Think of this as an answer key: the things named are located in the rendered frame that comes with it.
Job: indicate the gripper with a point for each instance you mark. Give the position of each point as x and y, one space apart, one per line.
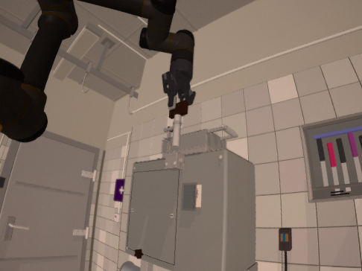
182 72

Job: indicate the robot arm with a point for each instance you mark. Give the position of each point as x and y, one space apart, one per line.
36 56

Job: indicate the white door hinge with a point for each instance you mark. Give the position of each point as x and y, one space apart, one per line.
89 174
81 232

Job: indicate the grey bandsaw head body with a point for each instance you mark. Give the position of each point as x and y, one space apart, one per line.
220 212

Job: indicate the grey room door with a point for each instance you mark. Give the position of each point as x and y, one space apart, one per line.
51 175

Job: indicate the dark brown door latch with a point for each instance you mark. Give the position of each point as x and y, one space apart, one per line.
138 253

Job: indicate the grey ribbed motor housing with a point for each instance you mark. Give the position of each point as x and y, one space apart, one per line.
195 142

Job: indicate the grey ceiling panel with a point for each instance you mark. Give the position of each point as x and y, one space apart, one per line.
124 65

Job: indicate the grey control box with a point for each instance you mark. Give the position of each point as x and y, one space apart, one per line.
189 196

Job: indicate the blue magnetic bar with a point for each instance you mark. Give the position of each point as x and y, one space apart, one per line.
333 134

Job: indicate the grey knife rack board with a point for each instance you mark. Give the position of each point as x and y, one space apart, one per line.
319 195

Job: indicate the white round cap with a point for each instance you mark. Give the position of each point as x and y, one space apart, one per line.
128 266

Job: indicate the grey handwheel post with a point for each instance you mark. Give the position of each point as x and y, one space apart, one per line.
176 130

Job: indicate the grey ceiling rail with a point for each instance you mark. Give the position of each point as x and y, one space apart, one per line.
113 82

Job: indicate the grey post bracket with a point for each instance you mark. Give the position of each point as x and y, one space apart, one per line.
174 161

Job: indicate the white wall pipe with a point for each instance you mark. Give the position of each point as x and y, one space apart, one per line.
254 62

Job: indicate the white wall conduit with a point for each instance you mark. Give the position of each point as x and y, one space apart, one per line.
127 158

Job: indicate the grey rail hanger bracket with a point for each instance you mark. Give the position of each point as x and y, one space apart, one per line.
106 42

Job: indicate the purple wall sign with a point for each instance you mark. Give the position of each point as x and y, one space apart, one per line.
119 190

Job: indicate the black wall switch box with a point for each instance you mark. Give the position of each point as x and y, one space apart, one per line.
285 238

